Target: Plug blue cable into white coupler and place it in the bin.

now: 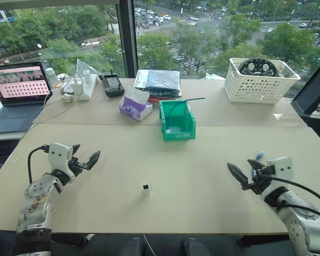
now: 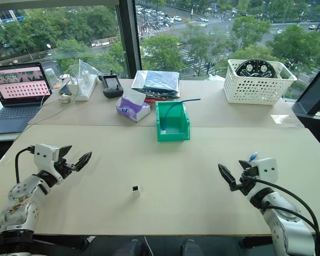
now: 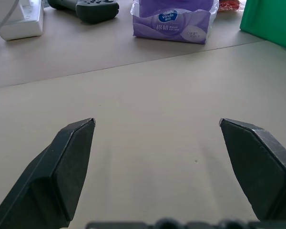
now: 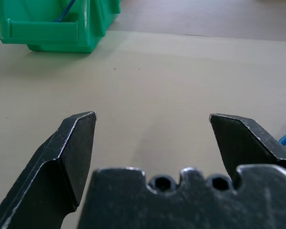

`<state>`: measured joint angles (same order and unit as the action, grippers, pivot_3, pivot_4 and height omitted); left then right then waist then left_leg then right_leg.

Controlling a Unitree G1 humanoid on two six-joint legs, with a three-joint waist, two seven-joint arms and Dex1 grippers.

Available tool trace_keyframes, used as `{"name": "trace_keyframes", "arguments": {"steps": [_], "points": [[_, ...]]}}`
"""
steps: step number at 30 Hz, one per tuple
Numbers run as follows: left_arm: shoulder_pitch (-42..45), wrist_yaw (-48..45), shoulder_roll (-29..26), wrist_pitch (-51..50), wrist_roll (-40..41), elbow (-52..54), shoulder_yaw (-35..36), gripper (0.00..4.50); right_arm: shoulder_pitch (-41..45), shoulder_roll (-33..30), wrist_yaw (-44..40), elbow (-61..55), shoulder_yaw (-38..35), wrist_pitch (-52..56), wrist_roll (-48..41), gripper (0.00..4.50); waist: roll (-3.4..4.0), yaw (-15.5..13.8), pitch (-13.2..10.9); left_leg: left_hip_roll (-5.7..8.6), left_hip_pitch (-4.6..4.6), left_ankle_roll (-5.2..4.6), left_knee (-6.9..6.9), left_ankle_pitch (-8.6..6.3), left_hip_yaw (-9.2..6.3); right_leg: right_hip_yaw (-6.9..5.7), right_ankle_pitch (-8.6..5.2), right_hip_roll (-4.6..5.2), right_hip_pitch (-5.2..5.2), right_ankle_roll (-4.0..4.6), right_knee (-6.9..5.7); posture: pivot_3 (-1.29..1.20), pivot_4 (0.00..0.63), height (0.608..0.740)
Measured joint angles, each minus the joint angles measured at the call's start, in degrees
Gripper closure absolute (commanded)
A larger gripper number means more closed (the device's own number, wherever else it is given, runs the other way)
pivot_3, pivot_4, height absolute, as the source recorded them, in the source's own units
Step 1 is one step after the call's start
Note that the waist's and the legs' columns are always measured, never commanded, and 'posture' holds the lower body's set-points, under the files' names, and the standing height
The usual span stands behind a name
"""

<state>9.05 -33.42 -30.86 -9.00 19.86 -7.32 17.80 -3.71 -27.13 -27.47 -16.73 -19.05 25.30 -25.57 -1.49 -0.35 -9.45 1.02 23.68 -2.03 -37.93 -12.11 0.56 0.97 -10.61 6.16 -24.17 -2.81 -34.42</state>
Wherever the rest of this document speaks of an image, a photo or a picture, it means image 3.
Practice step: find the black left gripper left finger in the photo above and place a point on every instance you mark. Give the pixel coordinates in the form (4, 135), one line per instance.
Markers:
(50, 176)

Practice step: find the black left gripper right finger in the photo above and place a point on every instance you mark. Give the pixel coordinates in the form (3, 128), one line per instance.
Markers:
(257, 167)

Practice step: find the green plastic bin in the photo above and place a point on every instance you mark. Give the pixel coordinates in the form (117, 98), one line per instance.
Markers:
(271, 21)

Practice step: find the white power strip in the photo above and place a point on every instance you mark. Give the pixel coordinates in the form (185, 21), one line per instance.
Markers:
(26, 26)

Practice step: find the red packet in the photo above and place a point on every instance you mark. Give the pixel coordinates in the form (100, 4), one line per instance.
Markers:
(231, 5)

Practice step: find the purple tissue pack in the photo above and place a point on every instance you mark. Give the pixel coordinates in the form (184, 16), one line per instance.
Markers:
(171, 26)

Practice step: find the black handheld controller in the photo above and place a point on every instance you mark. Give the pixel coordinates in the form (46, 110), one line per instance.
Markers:
(93, 10)

